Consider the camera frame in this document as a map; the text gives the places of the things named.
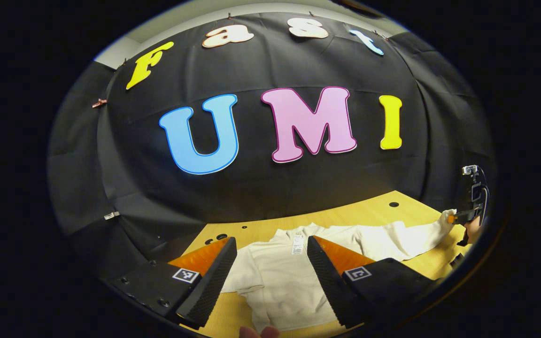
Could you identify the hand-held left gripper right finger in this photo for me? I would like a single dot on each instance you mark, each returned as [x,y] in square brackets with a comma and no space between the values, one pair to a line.
[329,281]

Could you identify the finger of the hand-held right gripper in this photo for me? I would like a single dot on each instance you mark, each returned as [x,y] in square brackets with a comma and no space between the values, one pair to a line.
[465,216]

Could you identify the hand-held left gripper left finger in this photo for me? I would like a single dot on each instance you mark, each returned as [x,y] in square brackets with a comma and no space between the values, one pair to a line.
[212,286]

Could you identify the white sweatshirt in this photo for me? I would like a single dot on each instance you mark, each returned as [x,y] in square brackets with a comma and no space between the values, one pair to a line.
[280,281]

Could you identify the black backdrop cloth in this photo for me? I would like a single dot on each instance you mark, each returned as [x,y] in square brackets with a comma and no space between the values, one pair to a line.
[251,188]

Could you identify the silver cloth clip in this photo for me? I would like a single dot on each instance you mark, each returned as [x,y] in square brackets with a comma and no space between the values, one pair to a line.
[111,215]

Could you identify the copper cloth clip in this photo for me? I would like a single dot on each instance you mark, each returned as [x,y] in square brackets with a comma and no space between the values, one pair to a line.
[99,102]

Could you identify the black table edge bracket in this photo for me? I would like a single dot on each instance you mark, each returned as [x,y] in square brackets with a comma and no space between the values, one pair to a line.
[457,260]

